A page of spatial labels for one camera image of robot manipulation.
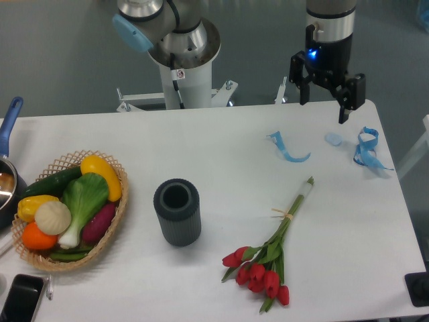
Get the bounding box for orange fruit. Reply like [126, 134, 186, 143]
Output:
[21, 222, 58, 250]

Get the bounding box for black smartphone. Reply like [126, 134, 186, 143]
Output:
[1, 274, 45, 322]

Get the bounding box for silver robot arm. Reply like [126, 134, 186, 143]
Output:
[289, 1, 366, 124]

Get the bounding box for light blue cap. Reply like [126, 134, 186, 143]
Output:
[324, 133, 343, 146]

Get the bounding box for blue tangled ribbon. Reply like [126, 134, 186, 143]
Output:
[353, 126, 394, 174]

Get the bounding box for purple sweet potato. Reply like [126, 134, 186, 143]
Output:
[82, 203, 116, 245]

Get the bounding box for woven wicker basket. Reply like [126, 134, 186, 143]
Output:
[11, 150, 129, 272]

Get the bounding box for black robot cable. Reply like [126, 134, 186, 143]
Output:
[166, 0, 186, 110]

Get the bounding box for white steamed bun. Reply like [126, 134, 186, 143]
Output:
[34, 201, 72, 235]

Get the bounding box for green cucumber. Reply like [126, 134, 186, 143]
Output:
[21, 166, 82, 199]

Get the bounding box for dark grey ribbed vase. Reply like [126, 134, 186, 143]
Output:
[154, 178, 202, 247]

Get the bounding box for blue ribbon strip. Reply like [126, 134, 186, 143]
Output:
[267, 131, 311, 163]

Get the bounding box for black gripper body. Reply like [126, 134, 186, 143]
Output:
[289, 23, 366, 111]

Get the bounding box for yellow bell pepper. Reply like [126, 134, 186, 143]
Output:
[17, 195, 60, 223]

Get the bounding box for blue handled saucepan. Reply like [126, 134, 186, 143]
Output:
[1, 97, 27, 229]

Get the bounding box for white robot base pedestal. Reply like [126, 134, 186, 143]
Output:
[113, 14, 238, 110]

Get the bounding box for black box at edge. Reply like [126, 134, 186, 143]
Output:
[405, 272, 429, 307]

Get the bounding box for red tulip bouquet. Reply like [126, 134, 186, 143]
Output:
[221, 176, 314, 313]

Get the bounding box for green bok choy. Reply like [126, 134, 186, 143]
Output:
[58, 172, 109, 250]

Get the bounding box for green pea pods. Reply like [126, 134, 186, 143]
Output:
[49, 248, 92, 262]

